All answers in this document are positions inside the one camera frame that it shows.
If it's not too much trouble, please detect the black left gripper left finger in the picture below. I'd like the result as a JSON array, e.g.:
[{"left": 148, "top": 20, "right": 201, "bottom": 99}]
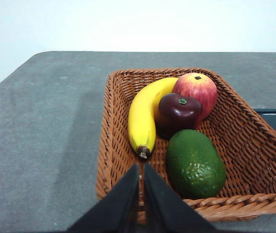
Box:
[{"left": 67, "top": 163, "right": 140, "bottom": 233}]

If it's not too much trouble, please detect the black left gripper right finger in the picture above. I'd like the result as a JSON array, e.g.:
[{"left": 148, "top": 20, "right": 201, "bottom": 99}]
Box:
[{"left": 144, "top": 164, "right": 217, "bottom": 233}]

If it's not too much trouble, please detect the green avocado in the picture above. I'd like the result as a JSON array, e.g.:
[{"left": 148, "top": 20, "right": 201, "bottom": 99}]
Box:
[{"left": 165, "top": 129, "right": 227, "bottom": 200}]

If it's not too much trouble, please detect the yellow banana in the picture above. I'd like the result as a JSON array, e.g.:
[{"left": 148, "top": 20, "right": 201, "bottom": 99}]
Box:
[{"left": 128, "top": 77, "right": 179, "bottom": 160}]

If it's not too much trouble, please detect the dark red apple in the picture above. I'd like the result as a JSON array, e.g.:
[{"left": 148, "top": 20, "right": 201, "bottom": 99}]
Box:
[{"left": 155, "top": 93, "right": 203, "bottom": 139}]

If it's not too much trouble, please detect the brown wicker basket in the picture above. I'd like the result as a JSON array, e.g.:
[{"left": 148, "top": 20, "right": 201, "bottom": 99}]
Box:
[{"left": 96, "top": 67, "right": 276, "bottom": 223}]

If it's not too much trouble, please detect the red and yellow apple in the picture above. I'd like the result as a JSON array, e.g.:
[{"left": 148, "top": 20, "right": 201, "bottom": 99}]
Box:
[{"left": 172, "top": 72, "right": 218, "bottom": 129}]

